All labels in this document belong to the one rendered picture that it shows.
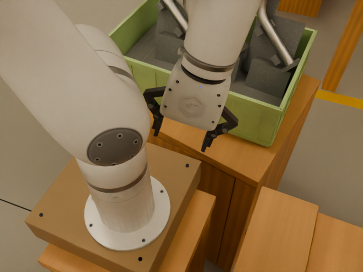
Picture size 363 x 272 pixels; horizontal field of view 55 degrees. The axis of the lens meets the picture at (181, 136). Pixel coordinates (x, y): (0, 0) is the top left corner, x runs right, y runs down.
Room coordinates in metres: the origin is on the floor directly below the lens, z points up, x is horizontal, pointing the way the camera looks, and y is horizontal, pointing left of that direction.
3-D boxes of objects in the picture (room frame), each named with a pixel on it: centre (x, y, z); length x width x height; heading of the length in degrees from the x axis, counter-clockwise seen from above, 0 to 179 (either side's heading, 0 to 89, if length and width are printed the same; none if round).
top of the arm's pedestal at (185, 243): (0.37, 0.12, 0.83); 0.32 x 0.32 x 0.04; 67
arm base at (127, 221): (0.37, 0.12, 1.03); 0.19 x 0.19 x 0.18
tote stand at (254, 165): (0.93, -0.08, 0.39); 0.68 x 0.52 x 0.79; 56
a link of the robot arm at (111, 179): (0.39, 0.14, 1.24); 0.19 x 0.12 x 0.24; 23
